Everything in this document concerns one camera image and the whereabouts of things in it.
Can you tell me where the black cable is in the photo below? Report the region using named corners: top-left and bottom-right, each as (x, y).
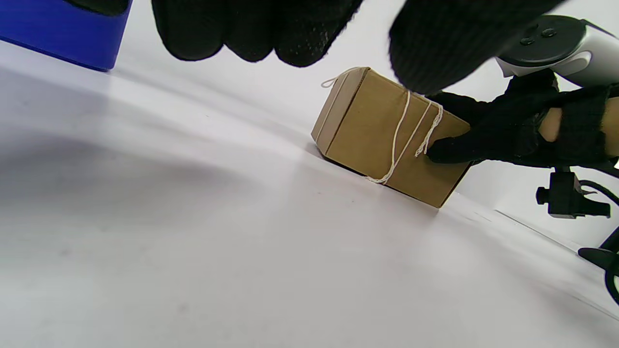
top-left (578, 180), bottom-right (619, 305)

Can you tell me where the white twine knot string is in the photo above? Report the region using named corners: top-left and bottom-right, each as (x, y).
top-left (321, 67), bottom-right (443, 185)

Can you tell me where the person's right hand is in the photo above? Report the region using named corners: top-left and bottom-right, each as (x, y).
top-left (426, 70), bottom-right (619, 168)

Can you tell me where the blue plastic recycling bin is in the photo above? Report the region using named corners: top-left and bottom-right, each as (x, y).
top-left (0, 0), bottom-right (132, 72)

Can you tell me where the person's left hand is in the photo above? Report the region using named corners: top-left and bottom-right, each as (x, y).
top-left (68, 0), bottom-right (566, 95)

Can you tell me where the brown cardboard box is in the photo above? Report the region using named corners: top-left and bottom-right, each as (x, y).
top-left (311, 67), bottom-right (472, 208)

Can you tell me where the grey right hand controller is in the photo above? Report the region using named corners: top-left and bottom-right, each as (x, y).
top-left (496, 14), bottom-right (619, 87)

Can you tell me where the person's right forearm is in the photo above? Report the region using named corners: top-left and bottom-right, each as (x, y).
top-left (602, 97), bottom-right (619, 158)

